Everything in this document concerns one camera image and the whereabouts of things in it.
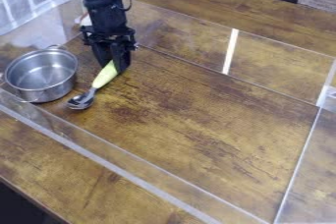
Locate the green handled metal spoon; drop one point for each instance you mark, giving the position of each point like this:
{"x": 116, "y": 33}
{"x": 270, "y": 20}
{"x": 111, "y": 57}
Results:
{"x": 82, "y": 101}

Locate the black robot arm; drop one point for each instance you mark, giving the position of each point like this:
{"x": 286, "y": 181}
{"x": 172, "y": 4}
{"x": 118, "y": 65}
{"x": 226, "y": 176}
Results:
{"x": 108, "y": 35}

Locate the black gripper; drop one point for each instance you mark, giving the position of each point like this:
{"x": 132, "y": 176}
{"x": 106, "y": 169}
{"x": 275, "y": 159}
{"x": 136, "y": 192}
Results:
{"x": 108, "y": 33}

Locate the small steel pot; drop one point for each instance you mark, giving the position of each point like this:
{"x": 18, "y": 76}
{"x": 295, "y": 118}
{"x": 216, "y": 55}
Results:
{"x": 43, "y": 74}

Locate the white plush toy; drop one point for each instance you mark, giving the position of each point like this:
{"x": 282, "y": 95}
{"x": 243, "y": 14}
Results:
{"x": 86, "y": 21}

